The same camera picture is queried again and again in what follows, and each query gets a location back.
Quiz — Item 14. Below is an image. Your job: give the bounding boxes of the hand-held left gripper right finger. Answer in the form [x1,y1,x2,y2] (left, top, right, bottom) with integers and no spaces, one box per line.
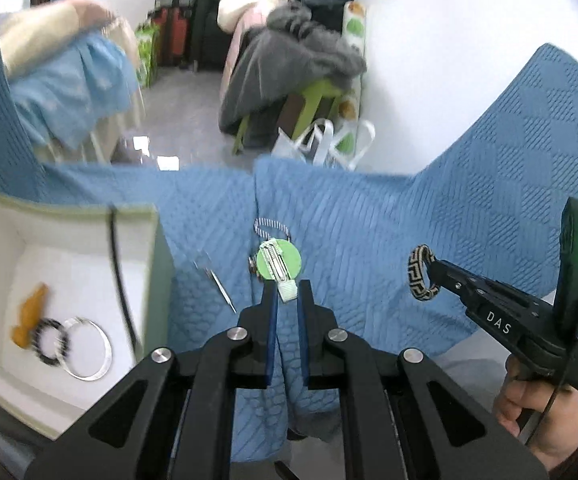
[297,280,550,480]

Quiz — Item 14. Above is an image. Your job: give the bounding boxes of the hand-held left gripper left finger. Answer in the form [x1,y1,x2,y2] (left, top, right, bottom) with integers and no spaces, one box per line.
[25,282,280,480]

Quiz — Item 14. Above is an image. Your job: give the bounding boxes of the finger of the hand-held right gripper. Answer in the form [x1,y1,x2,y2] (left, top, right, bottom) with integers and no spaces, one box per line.
[431,257,476,285]
[433,275,471,307]

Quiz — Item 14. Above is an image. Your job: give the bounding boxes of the black beige patterned bracelet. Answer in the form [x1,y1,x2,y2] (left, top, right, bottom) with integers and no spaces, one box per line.
[407,244,442,304]

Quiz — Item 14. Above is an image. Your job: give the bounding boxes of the round green hair clip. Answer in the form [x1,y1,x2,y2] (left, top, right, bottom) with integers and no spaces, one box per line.
[254,238,304,304]

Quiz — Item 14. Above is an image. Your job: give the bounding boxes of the green cardboard box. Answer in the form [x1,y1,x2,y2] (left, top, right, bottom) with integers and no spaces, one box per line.
[0,189,176,441]

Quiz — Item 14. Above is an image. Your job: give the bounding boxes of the black cord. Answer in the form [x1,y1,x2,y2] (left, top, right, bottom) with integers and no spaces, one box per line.
[108,204,142,352]

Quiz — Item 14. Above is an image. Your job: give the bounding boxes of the silver bangle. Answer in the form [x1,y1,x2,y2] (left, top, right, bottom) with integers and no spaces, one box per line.
[61,316,114,382]

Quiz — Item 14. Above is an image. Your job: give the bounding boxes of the black white beaded bracelet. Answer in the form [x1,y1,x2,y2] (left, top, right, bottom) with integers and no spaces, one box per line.
[31,317,72,367]

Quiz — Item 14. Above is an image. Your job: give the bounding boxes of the orange hair clip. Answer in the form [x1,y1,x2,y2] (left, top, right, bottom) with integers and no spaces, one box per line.
[10,282,50,349]

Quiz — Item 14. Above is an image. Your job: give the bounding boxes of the person's right hand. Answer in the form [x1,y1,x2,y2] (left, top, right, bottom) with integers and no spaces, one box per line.
[491,352,578,471]

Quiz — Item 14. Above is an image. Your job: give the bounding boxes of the person's right leg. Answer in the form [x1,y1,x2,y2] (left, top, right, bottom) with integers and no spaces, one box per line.
[441,331,514,387]

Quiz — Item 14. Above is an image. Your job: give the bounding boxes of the silver hairpin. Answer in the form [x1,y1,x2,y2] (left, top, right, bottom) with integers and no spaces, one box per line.
[193,258,238,315]

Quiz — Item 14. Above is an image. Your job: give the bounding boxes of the chair with checkered blue cover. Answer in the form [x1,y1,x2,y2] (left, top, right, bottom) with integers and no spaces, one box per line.
[253,42,578,342]

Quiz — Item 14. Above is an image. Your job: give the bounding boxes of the chair with ribbed blue cover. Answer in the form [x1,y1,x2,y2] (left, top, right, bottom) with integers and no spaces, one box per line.
[0,10,290,462]

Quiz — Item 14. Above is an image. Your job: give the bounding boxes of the white tote bag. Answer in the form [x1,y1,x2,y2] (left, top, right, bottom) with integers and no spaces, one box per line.
[271,118,378,171]

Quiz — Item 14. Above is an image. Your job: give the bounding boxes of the green stool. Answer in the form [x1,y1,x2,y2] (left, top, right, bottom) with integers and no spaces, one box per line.
[231,79,358,157]

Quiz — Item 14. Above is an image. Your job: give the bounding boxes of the rolled mat with green dots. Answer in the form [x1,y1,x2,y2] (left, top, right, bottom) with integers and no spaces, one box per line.
[333,1,370,157]

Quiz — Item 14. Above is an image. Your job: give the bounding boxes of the grey blanket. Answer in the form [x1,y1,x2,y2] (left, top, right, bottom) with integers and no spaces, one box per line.
[217,0,368,137]

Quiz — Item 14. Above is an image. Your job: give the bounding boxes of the pink bed cover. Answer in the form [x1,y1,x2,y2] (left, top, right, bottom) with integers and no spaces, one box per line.
[220,24,250,92]

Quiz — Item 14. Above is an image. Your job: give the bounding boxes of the green bag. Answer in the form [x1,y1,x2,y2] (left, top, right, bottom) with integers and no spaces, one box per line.
[133,22,161,89]

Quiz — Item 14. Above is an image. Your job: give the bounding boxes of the light blue blanket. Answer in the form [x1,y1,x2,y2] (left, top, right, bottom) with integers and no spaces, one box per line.
[9,35,143,152]

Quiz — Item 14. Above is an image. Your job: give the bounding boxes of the red suitcase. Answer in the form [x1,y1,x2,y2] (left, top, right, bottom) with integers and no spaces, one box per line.
[156,6,190,69]

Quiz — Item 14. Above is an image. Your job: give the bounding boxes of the black suitcase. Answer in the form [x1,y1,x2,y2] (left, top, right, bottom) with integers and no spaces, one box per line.
[189,0,230,74]

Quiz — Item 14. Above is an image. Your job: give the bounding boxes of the white puffy jacket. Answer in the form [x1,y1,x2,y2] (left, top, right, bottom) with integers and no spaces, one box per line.
[217,0,290,32]

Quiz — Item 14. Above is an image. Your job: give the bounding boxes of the cream pillow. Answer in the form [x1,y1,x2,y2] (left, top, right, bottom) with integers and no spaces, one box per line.
[0,0,136,82]

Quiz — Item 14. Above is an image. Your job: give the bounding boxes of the black cable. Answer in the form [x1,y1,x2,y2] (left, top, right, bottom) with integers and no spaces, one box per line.
[523,299,578,447]

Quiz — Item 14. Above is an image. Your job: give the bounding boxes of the striped hair tie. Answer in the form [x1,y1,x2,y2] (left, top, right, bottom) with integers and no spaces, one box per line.
[252,217,292,241]

